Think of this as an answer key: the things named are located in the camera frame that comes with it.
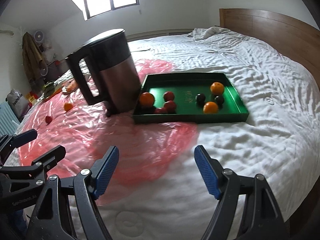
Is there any red fruit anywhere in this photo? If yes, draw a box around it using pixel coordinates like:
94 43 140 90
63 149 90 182
154 107 168 114
163 91 175 102
45 115 53 124
164 100 177 113

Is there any orange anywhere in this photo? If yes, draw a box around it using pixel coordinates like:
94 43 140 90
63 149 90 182
210 82 225 96
63 102 73 112
139 92 155 108
203 101 219 114

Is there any dark plum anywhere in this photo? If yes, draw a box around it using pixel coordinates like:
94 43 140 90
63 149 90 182
195 93 206 105
214 95 225 106

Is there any light blue suitcase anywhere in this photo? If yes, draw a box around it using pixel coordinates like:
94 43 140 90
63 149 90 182
0 102 20 136

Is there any grey shopping bag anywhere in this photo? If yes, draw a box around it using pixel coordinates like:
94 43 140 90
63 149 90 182
5 89 32 121

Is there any green leafy vegetable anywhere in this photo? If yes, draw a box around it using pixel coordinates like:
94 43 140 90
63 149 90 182
43 81 55 98

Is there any orange plate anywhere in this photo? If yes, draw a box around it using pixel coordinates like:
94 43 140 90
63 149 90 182
44 87 62 102

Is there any pink plastic sheet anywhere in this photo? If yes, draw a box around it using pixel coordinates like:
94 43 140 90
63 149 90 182
18 59 200 205

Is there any striped white plate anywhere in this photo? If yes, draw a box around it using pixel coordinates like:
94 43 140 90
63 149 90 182
62 81 78 95

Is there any carrot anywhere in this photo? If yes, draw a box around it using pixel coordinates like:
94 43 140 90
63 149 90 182
66 79 78 92

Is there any brown hanging coat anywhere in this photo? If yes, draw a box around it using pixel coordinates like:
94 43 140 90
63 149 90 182
22 32 45 81

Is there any small white fan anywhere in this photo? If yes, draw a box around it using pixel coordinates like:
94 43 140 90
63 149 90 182
34 30 44 43

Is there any black electric kettle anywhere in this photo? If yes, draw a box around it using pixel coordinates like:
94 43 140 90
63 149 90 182
66 29 141 115

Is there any green tray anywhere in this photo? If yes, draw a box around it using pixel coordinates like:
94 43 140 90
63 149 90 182
132 72 249 124

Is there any wooden headboard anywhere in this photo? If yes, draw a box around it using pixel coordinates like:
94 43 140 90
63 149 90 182
219 8 319 84

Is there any crumpled white pillow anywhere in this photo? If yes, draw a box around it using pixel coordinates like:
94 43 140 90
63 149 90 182
187 26 229 41

